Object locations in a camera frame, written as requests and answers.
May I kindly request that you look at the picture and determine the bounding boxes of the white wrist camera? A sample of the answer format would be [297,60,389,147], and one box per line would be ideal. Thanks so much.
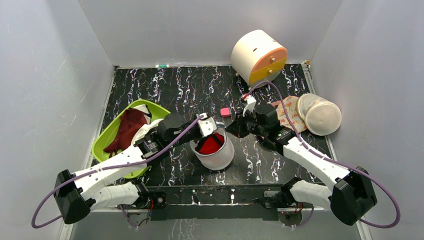
[197,113,218,138]
[240,94,257,117]

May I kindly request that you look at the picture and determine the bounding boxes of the white garment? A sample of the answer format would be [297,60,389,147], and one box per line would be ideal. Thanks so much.
[131,104,169,145]

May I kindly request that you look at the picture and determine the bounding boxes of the round white drawer cabinet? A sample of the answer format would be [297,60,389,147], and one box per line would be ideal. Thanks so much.
[230,29,288,88]

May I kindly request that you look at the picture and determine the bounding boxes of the floral mesh laundry pouch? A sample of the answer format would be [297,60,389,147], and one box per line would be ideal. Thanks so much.
[271,96,307,133]

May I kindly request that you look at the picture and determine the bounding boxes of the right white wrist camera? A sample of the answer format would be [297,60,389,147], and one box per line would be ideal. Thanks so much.
[240,94,257,117]

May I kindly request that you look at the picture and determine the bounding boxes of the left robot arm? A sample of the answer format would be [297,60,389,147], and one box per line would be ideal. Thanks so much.
[52,113,217,225]

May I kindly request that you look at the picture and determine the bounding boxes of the red bra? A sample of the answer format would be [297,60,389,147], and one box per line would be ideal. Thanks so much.
[195,132,225,155]

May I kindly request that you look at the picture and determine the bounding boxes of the green white marker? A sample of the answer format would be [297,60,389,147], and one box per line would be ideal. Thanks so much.
[155,64,170,69]

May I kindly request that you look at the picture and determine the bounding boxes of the beige mesh laundry bag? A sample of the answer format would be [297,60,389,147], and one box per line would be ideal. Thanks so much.
[296,93,342,136]

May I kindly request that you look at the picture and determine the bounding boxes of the white mesh laundry bag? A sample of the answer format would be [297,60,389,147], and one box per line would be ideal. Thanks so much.
[189,128,235,171]

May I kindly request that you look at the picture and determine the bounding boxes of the dark red garment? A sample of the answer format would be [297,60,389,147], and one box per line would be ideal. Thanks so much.
[103,108,151,158]

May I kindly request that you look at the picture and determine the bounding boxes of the green plastic basket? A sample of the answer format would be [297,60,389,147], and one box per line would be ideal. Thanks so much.
[91,99,171,163]

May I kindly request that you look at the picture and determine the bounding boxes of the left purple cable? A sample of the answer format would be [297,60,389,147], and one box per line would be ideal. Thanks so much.
[31,114,206,230]

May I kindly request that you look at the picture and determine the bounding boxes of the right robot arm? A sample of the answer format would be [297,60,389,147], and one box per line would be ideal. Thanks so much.
[225,103,378,226]

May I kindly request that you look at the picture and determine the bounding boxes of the pink eraser block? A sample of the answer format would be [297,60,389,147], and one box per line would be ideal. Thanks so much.
[220,107,232,118]

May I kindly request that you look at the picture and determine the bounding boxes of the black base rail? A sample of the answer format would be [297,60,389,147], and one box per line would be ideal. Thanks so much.
[66,185,364,223]

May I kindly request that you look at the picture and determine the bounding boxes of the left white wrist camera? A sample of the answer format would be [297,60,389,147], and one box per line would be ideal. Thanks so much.
[197,113,218,138]

